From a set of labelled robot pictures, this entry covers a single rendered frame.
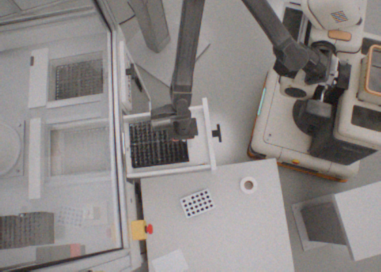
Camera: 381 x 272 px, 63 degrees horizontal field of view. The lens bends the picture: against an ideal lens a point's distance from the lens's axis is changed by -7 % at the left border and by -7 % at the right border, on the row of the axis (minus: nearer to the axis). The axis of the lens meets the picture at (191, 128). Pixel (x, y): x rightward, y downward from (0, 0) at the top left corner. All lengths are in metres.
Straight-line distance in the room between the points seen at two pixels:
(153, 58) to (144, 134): 1.19
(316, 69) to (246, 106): 1.26
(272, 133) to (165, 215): 0.87
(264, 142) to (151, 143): 0.82
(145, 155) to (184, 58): 0.50
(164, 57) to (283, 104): 0.92
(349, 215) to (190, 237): 0.66
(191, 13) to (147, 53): 1.59
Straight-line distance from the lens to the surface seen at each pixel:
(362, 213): 1.52
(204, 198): 1.38
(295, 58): 1.02
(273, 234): 1.41
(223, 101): 2.30
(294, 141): 1.98
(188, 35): 0.92
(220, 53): 2.46
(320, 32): 1.16
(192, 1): 0.89
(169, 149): 1.30
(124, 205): 1.19
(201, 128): 1.36
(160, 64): 2.41
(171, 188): 1.40
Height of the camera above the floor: 2.14
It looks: 73 degrees down
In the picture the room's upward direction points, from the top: 12 degrees counter-clockwise
